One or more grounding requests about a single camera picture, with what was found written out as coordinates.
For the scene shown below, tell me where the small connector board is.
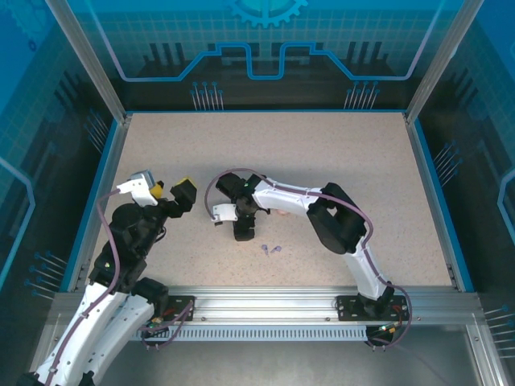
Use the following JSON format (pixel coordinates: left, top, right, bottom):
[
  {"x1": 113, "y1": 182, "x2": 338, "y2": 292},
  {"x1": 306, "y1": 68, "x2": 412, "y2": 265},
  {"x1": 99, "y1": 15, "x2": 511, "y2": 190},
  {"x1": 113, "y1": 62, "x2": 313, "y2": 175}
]
[
  {"x1": 368, "y1": 321, "x2": 403, "y2": 337},
  {"x1": 138, "y1": 317, "x2": 170, "y2": 335}
]

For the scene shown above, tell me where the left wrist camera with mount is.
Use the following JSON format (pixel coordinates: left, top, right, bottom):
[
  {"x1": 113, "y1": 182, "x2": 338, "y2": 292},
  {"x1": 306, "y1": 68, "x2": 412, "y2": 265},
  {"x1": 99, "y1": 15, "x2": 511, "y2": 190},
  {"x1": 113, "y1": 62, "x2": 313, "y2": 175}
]
[{"x1": 117, "y1": 170, "x2": 161, "y2": 207}]

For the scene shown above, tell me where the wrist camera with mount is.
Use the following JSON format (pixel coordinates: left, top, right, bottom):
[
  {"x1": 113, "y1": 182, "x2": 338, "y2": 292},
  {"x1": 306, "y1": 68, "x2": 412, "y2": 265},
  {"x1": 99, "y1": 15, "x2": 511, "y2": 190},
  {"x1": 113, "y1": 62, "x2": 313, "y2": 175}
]
[
  {"x1": 210, "y1": 203, "x2": 239, "y2": 228},
  {"x1": 117, "y1": 170, "x2": 161, "y2": 207}
]

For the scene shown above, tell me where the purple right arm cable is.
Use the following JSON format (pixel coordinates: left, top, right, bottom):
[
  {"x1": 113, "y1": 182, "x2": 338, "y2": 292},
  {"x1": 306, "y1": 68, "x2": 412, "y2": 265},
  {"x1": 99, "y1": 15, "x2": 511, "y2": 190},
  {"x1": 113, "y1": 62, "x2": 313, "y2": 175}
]
[{"x1": 204, "y1": 167, "x2": 414, "y2": 351}]

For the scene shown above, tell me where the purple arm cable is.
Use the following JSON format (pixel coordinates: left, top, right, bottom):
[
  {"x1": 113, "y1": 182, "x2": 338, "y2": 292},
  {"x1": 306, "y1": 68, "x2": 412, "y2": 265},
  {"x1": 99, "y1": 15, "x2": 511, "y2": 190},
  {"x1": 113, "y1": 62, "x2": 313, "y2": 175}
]
[
  {"x1": 204, "y1": 167, "x2": 414, "y2": 351},
  {"x1": 47, "y1": 187, "x2": 196, "y2": 385}
]

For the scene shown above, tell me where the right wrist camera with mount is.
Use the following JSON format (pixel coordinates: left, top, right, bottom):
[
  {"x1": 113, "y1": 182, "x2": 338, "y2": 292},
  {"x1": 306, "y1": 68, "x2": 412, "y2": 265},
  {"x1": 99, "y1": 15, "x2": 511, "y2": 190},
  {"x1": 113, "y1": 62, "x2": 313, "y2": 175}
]
[{"x1": 210, "y1": 203, "x2": 239, "y2": 228}]

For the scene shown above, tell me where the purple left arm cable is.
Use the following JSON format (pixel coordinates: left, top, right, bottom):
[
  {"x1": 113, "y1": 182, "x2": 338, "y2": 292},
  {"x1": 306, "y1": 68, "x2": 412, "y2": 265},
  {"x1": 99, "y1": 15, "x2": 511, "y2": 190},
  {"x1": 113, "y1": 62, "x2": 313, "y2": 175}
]
[{"x1": 47, "y1": 187, "x2": 196, "y2": 385}]

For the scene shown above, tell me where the aluminium side rail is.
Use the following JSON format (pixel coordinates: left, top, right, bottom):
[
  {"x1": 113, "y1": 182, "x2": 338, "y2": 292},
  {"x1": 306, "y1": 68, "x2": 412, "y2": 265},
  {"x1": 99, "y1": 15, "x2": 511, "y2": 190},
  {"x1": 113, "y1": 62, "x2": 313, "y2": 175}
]
[
  {"x1": 65, "y1": 114, "x2": 133, "y2": 294},
  {"x1": 403, "y1": 112, "x2": 475, "y2": 294}
]

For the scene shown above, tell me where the long aluminium base rail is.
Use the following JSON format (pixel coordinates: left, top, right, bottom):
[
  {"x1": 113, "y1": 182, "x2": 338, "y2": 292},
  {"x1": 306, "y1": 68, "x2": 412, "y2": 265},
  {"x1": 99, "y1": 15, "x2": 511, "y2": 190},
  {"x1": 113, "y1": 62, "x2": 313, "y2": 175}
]
[{"x1": 51, "y1": 284, "x2": 486, "y2": 323}]

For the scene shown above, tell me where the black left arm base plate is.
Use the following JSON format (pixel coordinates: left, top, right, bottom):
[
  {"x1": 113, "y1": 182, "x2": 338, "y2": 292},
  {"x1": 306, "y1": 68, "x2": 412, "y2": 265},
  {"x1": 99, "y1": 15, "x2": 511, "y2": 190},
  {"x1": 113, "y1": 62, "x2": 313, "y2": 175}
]
[{"x1": 159, "y1": 295, "x2": 197, "y2": 322}]

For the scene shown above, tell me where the slotted grey cable duct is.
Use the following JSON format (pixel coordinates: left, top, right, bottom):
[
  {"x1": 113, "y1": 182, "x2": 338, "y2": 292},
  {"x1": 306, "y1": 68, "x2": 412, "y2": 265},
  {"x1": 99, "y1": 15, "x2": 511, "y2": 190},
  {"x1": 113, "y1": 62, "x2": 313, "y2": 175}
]
[{"x1": 138, "y1": 324, "x2": 369, "y2": 343}]

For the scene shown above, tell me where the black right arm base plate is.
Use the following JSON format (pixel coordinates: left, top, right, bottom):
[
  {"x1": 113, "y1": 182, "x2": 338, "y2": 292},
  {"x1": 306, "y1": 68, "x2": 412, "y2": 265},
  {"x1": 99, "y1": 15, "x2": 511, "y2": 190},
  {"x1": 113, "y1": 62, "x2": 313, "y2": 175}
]
[{"x1": 336, "y1": 294, "x2": 412, "y2": 322}]

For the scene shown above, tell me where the aluminium frame post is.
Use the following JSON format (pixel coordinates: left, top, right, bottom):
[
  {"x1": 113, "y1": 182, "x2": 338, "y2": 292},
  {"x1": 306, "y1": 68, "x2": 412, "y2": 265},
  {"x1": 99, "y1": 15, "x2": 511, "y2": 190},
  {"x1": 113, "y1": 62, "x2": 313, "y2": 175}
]
[
  {"x1": 44, "y1": 0, "x2": 133, "y2": 125},
  {"x1": 403, "y1": 0, "x2": 484, "y2": 125}
]

